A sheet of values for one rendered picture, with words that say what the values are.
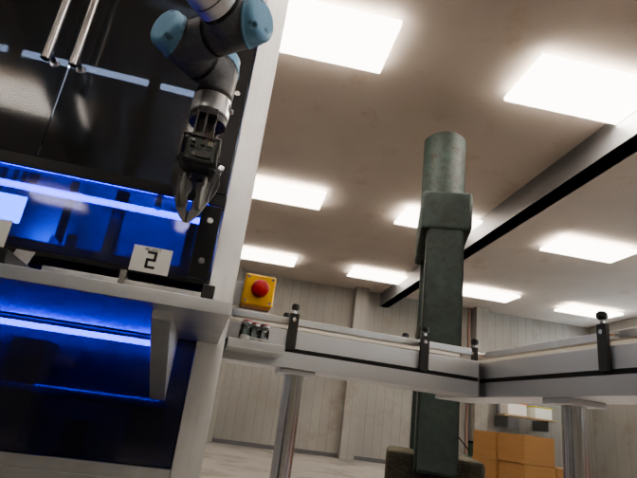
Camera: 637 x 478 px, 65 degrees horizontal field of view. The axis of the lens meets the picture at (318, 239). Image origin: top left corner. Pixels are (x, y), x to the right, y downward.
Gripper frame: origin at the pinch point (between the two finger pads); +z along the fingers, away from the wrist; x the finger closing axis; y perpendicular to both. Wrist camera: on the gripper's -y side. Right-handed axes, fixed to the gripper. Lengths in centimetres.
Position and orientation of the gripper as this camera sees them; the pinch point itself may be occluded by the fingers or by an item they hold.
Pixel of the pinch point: (186, 217)
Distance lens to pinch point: 96.2
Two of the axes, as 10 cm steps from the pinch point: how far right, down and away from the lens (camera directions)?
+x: 9.6, 2.0, 1.8
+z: -1.3, 9.3, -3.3
